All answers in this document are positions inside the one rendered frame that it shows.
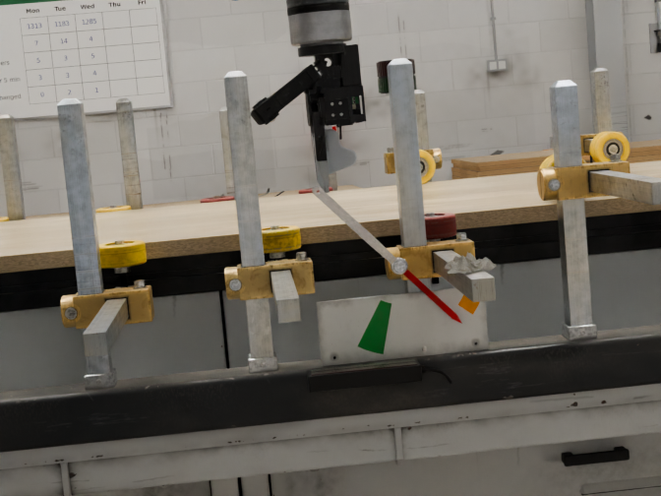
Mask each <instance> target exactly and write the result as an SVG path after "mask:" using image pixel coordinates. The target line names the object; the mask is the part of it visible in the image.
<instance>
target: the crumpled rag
mask: <svg viewBox="0 0 661 496"><path fill-rule="evenodd" d="M495 267H496V264H494V263H493V262H492V261H491V260H490V259H488V258H487V257H485V258H483V259H478V260H476V259H475V257H474V256H473V255H472V254H471V253H468V252H467V255H466V257H464V256H463V255H462V256H461V257H457V256H454V258H453V260H451V261H449V262H447V264H446V265H445V268H446V269H448V270H450V271H448V274H455V273H463V274H464V273H469V274H470V273H472V272H473V271H475V272H476V271H479V270H482V269H483V270H485V271H486V270H489V271H491V270H492V269H493V268H495Z"/></svg>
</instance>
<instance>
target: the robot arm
mask: <svg viewBox="0 0 661 496"><path fill-rule="evenodd" d="M286 6H287V16H288V23H289V33H290V43H291V45H293V46H300V48H298V56H299V57H312V56H314V57H315V62H314V66H313V65H312V64H310V65H309V66H308V67H306V68H305V69H303V70H302V71H301V72H300V73H299V74H298V75H297V76H295V77H294V78H293V79H292V80H290V81H289V82H288V83H287V84H285V85H284V86H283V87H282V88H280V89H279V90H278V91H277V92H275V93H274V94H273V95H271V96H270V97H268V98H266V97H264V98H263V99H260V100H258V101H257V102H256V105H254V106H253V107H252V108H253V110H252V111H251V116H252V117H253V119H254V120H255V121H256V122H257V124H258V125H263V124H266V125H267V124H269V123H270V122H272V121H274V120H275V118H276V116H278V115H279V113H278V112H279V111H280V110H281V109H282V108H283V107H285V106H286V105H287V104H288V103H290V102H291V101H292V100H293V99H295V98H296V97H297V96H298V95H300V94H301V93H302V92H304V94H305V99H306V111H307V120H308V126H310V127H311V137H312V146H313V154H314V161H315V168H316V175H317V182H318V183H319V185H320V186H321V188H322V189H323V190H324V191H325V193H329V192H330V186H329V174H331V173H334V172H336V171H339V170H342V169H343V168H346V167H349V166H351V165H353V164H354V163H355V162H356V159H357V156H356V153H355V151H353V150H350V149H347V148H345V147H343V146H342V145H341V144H340V139H339V135H338V133H337V132H336V131H335V130H334V129H326V130H325V125H326V126H329V125H336V126H346V125H353V124H354V123H360V122H363V121H366V112H365V101H364V91H363V86H362V82H361V72H360V61H359V50H358V44H352V45H346V43H344V42H345V41H349V40H351V39H352V27H351V17H350V11H349V0H286ZM326 58H328V59H329V60H330V62H331V63H330V66H327V64H328V61H326V60H325V59H326ZM315 67H316V68H317V69H318V70H316V69H315ZM318 72H320V73H321V75H320V74H319V73H318ZM359 95H361V98H362V109H363V114H361V107H360V97H359Z"/></svg>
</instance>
